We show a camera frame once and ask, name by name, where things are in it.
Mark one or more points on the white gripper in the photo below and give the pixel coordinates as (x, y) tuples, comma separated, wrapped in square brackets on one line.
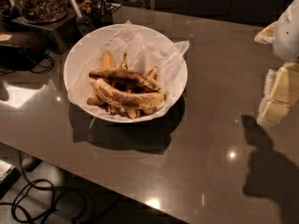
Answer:
[(287, 34)]

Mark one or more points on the large spotted front banana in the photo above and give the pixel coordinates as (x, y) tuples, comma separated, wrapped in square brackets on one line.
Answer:
[(126, 100)]

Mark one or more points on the white bowl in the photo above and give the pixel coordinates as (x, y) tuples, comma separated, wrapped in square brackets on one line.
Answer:
[(78, 56)]

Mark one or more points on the small banana pieces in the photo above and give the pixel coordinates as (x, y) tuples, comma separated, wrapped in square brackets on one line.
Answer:
[(94, 99)]

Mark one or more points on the dark spotted upper banana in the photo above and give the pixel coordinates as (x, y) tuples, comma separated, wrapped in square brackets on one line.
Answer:
[(126, 76)]

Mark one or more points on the yellow orange banana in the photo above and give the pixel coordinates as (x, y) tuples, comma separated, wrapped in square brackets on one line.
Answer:
[(107, 60)]

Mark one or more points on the white paper liner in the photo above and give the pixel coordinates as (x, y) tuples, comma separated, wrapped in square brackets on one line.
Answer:
[(146, 50)]

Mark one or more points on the metal scoop with label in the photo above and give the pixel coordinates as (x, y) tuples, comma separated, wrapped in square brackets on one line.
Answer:
[(84, 23)]

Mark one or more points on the black stand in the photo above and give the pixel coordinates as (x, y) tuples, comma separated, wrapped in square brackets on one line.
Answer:
[(59, 36)]

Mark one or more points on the glass jar of nuts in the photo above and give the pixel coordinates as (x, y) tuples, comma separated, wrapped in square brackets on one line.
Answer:
[(42, 11)]

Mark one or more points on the black device with cable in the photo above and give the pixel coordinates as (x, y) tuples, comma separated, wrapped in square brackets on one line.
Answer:
[(24, 51)]

